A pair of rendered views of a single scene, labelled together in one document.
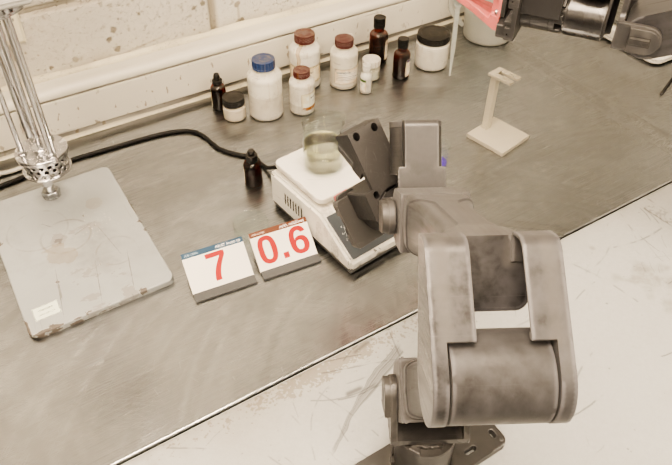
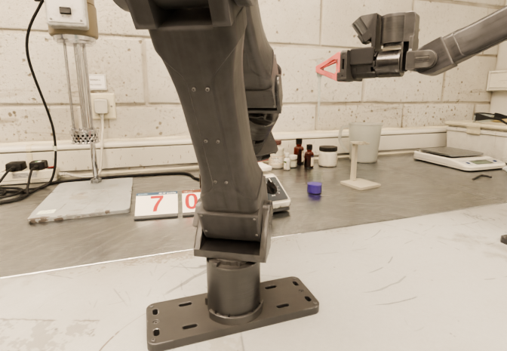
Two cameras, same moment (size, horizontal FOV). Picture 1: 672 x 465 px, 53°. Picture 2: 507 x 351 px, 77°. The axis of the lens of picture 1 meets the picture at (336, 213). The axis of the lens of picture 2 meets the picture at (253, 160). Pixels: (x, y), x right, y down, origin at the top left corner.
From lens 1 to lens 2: 0.52 m
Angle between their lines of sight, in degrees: 33
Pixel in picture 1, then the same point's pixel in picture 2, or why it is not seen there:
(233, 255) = (168, 200)
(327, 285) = not seen: hidden behind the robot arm
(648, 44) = (428, 58)
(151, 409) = (59, 256)
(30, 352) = (19, 226)
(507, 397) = not seen: outside the picture
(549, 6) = (365, 55)
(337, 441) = (173, 288)
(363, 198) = not seen: hidden behind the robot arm
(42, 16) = (127, 109)
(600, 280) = (426, 238)
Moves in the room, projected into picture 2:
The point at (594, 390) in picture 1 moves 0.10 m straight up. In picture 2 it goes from (416, 290) to (424, 220)
